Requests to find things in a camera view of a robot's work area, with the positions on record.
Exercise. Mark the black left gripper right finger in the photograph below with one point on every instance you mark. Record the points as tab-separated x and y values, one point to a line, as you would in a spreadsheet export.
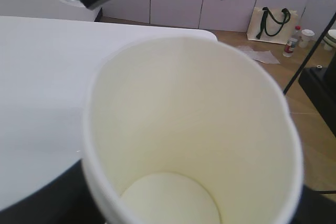
315	207

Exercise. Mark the white cabinet doors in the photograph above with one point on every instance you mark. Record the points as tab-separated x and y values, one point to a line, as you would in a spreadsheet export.
227	15

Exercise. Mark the white round stool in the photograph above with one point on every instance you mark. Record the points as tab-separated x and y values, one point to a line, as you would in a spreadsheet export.
329	40

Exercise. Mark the white paper cup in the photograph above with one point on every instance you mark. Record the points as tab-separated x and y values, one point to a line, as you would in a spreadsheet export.
189	130

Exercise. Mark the red capped plastic bottle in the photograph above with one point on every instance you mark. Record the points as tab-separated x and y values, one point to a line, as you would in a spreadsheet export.
291	43

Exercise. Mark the black tripod pole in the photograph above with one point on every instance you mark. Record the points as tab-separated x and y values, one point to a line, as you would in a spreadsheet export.
310	54

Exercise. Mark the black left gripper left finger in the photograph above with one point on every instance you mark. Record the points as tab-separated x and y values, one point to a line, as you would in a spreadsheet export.
66	199

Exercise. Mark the crumpled plastic sheet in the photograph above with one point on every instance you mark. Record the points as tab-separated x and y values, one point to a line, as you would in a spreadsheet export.
261	56

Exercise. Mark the black stand base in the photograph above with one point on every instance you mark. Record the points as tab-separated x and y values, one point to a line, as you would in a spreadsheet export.
318	83

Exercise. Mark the white lidded coffee cup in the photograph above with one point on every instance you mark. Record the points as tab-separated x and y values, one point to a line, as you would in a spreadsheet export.
306	36

